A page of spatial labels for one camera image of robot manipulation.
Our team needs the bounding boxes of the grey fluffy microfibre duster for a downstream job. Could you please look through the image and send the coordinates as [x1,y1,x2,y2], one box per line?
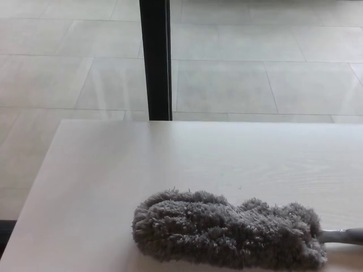
[131,186,363,270]

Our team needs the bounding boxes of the black window frame post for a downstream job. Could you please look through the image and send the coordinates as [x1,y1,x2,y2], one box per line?
[138,0,174,122]

